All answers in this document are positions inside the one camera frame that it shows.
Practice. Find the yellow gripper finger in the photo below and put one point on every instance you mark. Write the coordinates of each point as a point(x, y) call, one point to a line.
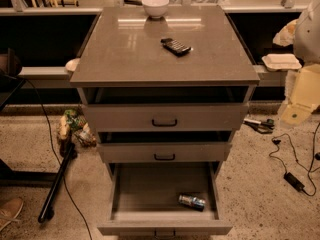
point(286, 35)
point(302, 95)

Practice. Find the redbull can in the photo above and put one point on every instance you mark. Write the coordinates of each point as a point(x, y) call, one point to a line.
point(192, 202)

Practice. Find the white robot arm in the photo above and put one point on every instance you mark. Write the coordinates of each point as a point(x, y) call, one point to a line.
point(306, 44)

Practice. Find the grey drawer cabinet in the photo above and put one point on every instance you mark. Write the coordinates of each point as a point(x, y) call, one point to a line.
point(125, 50)

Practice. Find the bottom grey drawer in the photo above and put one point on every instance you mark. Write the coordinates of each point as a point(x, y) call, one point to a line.
point(144, 201)

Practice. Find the grey drawer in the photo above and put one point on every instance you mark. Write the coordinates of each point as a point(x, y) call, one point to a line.
point(155, 109)
point(170, 146)
point(144, 201)

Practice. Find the top grey drawer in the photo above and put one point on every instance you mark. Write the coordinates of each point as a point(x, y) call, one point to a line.
point(155, 109)

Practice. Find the middle grey drawer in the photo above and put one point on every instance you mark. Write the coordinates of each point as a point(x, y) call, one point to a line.
point(170, 146)

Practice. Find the white foam food container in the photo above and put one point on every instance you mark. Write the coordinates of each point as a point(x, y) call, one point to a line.
point(276, 62)

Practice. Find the black calculator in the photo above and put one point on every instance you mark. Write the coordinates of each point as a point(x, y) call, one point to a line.
point(175, 47)

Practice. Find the white bowl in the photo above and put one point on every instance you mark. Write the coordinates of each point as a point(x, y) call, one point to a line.
point(155, 8)

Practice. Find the white plate on ledge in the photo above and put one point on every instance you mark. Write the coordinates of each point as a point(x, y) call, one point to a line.
point(72, 65)

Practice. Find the black pole on floor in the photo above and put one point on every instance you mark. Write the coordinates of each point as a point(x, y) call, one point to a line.
point(47, 211)

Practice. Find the tan shoe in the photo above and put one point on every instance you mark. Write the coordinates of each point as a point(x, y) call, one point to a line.
point(10, 211)

